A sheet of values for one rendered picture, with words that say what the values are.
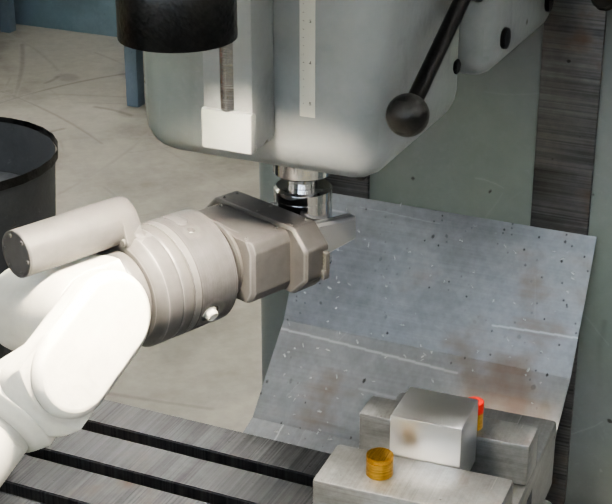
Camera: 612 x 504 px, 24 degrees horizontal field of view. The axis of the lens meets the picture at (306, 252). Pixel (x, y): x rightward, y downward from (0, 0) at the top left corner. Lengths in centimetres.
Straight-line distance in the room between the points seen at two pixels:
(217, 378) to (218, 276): 244
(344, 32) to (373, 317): 60
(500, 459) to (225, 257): 32
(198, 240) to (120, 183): 363
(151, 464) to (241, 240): 37
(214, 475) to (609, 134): 51
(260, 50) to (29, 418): 29
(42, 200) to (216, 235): 205
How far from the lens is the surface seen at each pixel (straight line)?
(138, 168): 481
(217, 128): 103
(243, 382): 348
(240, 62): 101
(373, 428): 126
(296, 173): 114
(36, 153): 333
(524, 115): 148
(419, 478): 118
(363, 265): 156
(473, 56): 119
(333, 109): 103
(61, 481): 139
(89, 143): 506
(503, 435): 124
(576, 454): 163
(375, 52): 101
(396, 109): 98
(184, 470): 139
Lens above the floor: 169
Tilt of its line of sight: 24 degrees down
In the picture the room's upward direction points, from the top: straight up
